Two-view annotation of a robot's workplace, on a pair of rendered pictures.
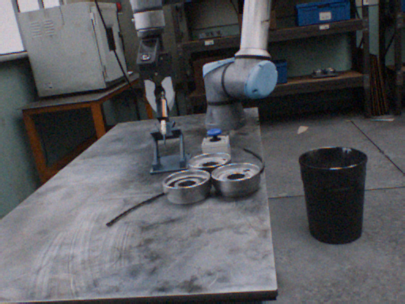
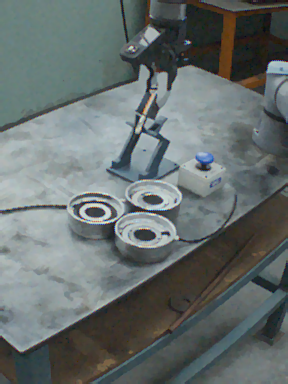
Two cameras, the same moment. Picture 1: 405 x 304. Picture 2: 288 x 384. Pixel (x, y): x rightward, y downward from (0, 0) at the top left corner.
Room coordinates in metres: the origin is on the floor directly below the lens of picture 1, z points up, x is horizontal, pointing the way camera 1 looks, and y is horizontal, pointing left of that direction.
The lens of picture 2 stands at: (0.00, -0.53, 1.50)
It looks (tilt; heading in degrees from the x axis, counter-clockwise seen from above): 32 degrees down; 29
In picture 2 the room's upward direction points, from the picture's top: 6 degrees clockwise
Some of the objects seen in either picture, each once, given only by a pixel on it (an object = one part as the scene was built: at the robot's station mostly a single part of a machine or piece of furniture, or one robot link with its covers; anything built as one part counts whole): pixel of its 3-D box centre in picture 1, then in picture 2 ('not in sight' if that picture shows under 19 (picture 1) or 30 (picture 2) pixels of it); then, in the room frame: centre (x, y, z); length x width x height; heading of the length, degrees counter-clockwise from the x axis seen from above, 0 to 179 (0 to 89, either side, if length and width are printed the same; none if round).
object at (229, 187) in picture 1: (236, 180); (144, 238); (0.83, -0.07, 0.82); 0.10 x 0.10 x 0.04
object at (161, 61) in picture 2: (155, 53); (166, 40); (1.10, 0.08, 1.10); 0.09 x 0.08 x 0.12; 174
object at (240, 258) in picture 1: (157, 165); (133, 159); (1.10, 0.13, 0.79); 1.20 x 0.60 x 0.02; 171
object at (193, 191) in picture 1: (187, 187); (94, 216); (0.83, 0.04, 0.82); 0.10 x 0.10 x 0.04
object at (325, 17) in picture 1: (320, 13); not in sight; (4.38, -1.43, 1.11); 0.52 x 0.38 x 0.22; 81
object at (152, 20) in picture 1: (148, 21); (166, 8); (1.10, 0.08, 1.18); 0.08 x 0.08 x 0.05
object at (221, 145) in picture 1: (216, 146); (203, 175); (1.10, -0.04, 0.82); 0.08 x 0.07 x 0.05; 171
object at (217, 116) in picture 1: (225, 112); (281, 126); (1.42, -0.10, 0.85); 0.15 x 0.15 x 0.10
